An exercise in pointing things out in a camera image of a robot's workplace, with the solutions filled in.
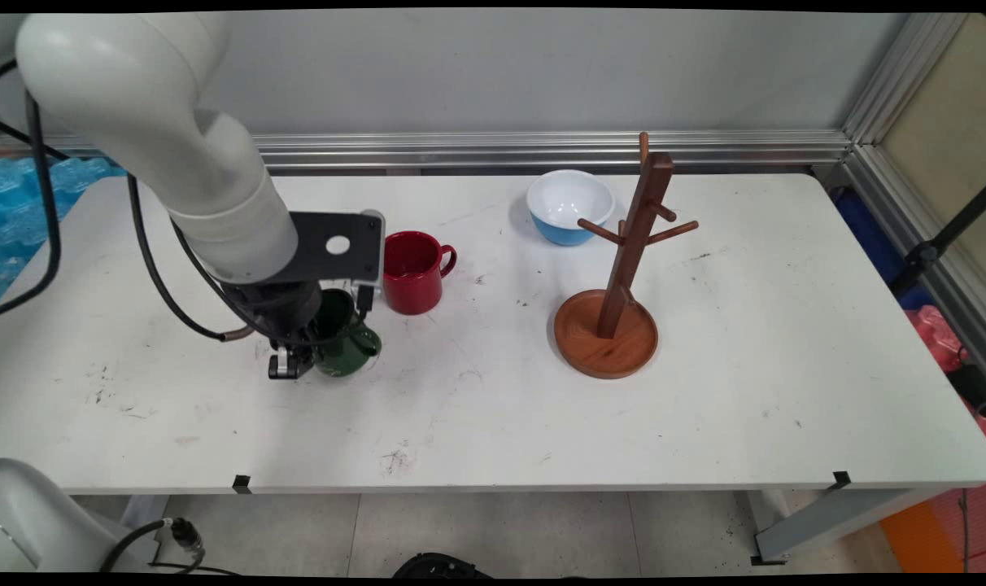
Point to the black round object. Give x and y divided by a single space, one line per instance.
440 566

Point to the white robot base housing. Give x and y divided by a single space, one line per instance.
45 521

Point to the brown wooden mug tree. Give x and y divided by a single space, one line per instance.
607 342

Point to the blue plastic crate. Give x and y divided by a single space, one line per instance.
867 236

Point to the red enamel mug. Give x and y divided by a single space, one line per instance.
416 277

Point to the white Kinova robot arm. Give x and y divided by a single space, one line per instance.
151 122

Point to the blue bowl white inside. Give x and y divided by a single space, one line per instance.
566 203

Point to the blue bubble wrap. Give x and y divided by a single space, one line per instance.
21 212

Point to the pink plastic bag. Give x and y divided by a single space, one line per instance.
936 338

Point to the green enamel mug white print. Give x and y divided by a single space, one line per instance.
346 350

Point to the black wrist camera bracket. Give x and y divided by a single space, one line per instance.
338 244

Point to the orange box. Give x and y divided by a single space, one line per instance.
924 533

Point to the grey table leg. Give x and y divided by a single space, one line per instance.
835 517

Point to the aluminium frame rail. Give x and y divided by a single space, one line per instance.
542 146

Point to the black tape marker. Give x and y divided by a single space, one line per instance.
842 480
242 483

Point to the aluminium frame post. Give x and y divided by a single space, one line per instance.
908 163

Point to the black tripod leg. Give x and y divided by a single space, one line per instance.
940 240

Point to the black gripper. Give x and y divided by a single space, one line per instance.
277 309

